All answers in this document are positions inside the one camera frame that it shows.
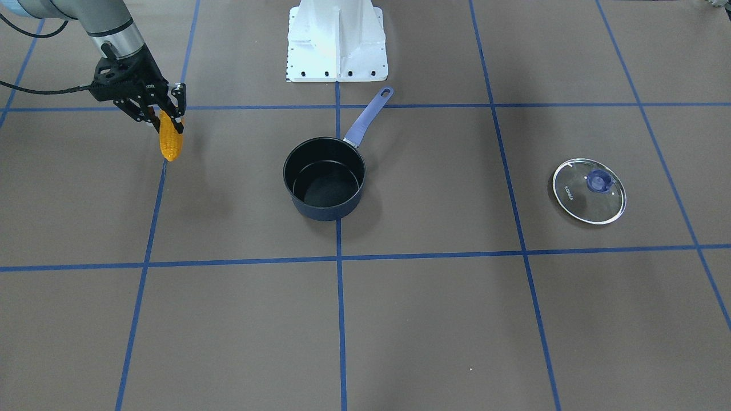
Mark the yellow corn cob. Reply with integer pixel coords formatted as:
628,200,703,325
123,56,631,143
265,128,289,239
158,110,184,162

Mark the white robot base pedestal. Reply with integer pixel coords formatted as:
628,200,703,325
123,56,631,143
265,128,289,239
286,1,389,83

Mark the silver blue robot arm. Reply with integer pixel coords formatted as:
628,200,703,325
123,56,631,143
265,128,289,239
2,1,186,134

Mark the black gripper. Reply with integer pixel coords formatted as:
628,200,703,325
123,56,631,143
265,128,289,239
100,45,186,135

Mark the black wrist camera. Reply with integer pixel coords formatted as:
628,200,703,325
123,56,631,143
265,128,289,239
89,57,142,102

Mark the glass lid with blue knob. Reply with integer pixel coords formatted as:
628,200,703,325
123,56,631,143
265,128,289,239
550,158,628,225

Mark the dark blue saucepan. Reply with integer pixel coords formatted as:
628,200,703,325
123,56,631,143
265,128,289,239
283,86,394,221

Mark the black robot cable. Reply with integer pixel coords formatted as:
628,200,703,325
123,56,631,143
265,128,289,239
0,11,95,95

